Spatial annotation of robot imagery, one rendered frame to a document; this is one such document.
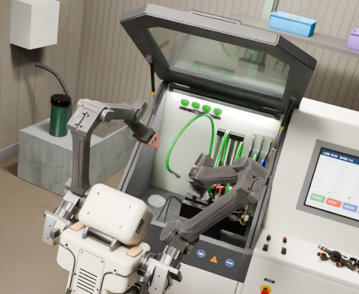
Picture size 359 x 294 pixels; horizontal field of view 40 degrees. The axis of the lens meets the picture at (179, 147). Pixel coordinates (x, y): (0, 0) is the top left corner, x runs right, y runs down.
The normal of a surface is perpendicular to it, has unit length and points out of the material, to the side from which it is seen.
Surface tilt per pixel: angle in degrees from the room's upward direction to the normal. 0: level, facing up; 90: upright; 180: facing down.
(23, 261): 0
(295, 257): 0
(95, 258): 82
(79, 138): 107
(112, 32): 90
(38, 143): 90
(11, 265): 0
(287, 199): 76
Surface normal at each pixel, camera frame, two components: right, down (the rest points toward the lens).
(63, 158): -0.41, 0.32
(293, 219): -0.22, 0.14
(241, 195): -0.20, 0.62
